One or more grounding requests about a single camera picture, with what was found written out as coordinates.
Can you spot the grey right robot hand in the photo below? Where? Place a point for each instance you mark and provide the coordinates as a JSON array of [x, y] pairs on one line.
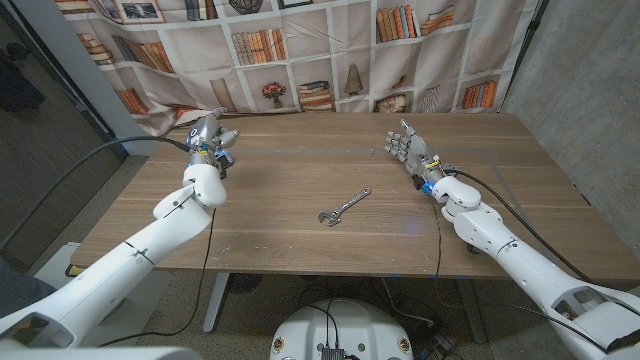
[[416, 152]]

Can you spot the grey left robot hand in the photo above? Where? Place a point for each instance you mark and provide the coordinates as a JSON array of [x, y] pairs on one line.
[[202, 142]]

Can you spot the small blue toy camera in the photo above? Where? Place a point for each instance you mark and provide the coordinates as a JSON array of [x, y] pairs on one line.
[[228, 160]]

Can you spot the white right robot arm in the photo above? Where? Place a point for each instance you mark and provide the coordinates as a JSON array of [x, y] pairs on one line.
[[485, 230]]

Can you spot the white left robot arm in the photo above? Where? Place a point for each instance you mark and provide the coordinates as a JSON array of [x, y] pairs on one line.
[[150, 240]]

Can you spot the silver adjustable wrench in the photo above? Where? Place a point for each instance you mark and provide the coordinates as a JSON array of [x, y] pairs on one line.
[[345, 205]]

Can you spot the bookshelf print fabric backdrop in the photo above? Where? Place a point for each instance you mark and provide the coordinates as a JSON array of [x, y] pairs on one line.
[[320, 75]]

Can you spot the white table leg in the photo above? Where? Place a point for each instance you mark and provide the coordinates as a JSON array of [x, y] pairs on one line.
[[217, 300]]

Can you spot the black backdrop stand pole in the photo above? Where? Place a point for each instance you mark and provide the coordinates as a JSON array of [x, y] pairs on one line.
[[530, 40]]

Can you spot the grey table leg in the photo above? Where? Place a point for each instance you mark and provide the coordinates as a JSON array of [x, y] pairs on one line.
[[472, 310]]

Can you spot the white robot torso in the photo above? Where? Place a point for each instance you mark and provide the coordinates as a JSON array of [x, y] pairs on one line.
[[345, 330]]

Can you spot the grey power strip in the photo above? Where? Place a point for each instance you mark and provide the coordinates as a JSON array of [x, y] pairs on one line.
[[442, 342]]

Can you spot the person leg in jeans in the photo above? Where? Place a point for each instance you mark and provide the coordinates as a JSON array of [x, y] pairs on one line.
[[20, 290]]

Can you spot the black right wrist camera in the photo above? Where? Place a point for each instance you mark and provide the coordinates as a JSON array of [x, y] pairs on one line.
[[417, 181]]

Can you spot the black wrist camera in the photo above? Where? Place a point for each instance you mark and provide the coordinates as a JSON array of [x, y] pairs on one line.
[[222, 172], [417, 181]]

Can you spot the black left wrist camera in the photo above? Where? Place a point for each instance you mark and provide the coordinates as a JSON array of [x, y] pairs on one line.
[[222, 172]]

